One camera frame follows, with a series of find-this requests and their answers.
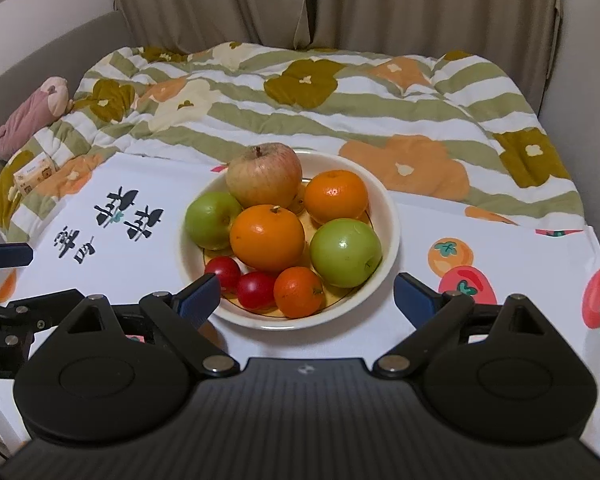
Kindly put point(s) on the red yellow apple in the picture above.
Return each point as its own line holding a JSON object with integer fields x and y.
{"x": 266, "y": 174}

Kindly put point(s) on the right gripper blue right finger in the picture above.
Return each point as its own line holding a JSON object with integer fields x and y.
{"x": 436, "y": 319}

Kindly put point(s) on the small mandarin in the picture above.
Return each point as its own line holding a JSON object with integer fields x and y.
{"x": 297, "y": 204}
{"x": 299, "y": 292}

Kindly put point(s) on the tissue pack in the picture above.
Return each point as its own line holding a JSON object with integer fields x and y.
{"x": 40, "y": 168}

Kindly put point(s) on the green apple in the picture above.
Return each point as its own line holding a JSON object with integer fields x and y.
{"x": 345, "y": 252}
{"x": 209, "y": 218}

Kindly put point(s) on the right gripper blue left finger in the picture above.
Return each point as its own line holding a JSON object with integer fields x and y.
{"x": 177, "y": 319}

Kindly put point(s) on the grey bed headboard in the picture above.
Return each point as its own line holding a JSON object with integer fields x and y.
{"x": 68, "y": 56}

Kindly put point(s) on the white fruit print cloth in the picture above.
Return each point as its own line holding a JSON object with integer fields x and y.
{"x": 122, "y": 235}

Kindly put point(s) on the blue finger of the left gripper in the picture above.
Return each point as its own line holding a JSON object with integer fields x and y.
{"x": 14, "y": 255}

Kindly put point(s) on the pink plush toy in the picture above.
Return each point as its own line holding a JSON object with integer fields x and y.
{"x": 42, "y": 108}

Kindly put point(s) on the large orange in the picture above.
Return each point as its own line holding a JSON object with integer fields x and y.
{"x": 267, "y": 238}
{"x": 335, "y": 194}

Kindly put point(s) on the beige curtain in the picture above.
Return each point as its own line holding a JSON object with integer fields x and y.
{"x": 520, "y": 36}

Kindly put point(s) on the red cherry tomato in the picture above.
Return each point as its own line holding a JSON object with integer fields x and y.
{"x": 227, "y": 271}
{"x": 255, "y": 291}

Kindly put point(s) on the green striped floral quilt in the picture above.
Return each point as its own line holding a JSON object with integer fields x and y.
{"x": 455, "y": 128}

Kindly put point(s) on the cream duck print plate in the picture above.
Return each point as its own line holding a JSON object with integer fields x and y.
{"x": 381, "y": 214}

